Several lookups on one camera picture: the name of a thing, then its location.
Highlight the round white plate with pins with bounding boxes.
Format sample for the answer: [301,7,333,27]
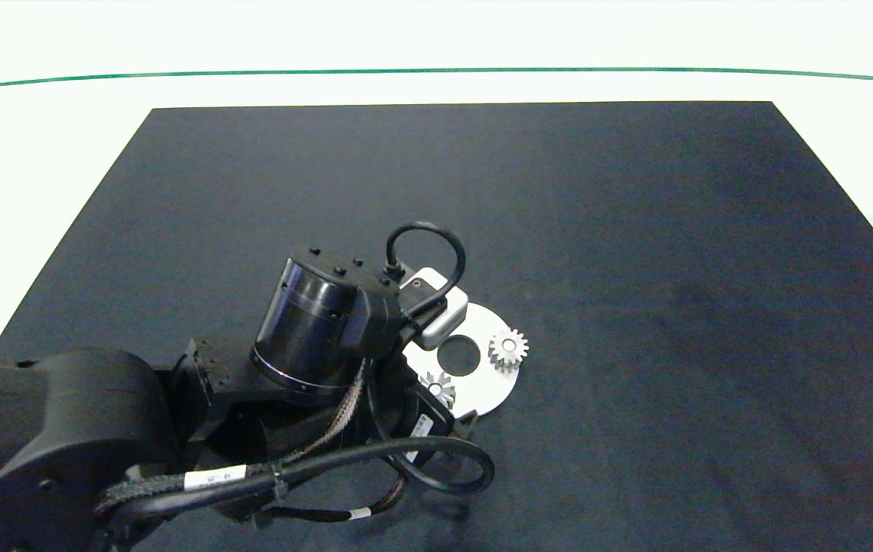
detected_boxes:
[403,301,521,419]

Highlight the thick black cable with tag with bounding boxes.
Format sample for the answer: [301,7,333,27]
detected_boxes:
[95,435,496,537]

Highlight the short black camera cable loop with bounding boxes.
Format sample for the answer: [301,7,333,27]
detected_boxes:
[385,222,468,320]

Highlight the boxy silver wrist camera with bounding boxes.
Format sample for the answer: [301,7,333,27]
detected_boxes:
[399,267,470,351]

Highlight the dark mat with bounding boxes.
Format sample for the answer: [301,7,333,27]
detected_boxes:
[0,100,873,552]

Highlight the small steel gear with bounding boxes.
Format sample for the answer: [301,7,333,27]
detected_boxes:
[419,371,458,409]
[487,328,530,375]

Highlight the braided cable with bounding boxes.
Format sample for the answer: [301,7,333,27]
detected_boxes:
[275,360,368,468]

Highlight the thin black cable with tag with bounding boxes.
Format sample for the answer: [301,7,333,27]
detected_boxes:
[252,475,410,524]

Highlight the thin green tape line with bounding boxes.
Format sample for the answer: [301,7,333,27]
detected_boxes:
[0,67,873,91]

